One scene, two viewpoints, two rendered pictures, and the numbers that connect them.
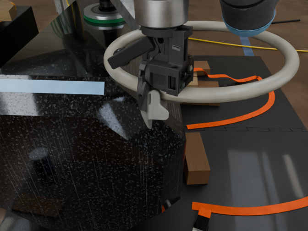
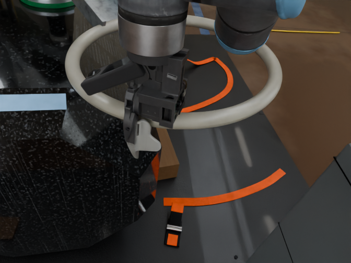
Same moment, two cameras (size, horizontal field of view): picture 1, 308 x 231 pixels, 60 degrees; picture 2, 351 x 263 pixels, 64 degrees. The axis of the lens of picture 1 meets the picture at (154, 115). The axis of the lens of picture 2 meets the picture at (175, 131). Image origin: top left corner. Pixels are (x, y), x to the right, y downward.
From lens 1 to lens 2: 0.13 m
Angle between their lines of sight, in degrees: 17
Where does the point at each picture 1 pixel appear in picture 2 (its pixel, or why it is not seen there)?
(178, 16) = (176, 42)
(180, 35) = (177, 63)
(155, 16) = (150, 44)
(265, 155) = (228, 141)
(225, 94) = (220, 119)
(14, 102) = not seen: outside the picture
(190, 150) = not seen: hidden behind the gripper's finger
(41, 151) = not seen: outside the picture
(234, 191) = (203, 181)
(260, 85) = (253, 106)
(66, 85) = (15, 100)
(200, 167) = (169, 162)
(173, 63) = (167, 92)
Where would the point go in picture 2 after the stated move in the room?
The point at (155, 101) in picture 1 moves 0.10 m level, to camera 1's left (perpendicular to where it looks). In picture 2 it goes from (144, 132) to (82, 137)
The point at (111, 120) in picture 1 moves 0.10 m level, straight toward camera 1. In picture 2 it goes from (79, 138) to (88, 168)
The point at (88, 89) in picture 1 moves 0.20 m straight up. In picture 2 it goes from (46, 103) to (23, 22)
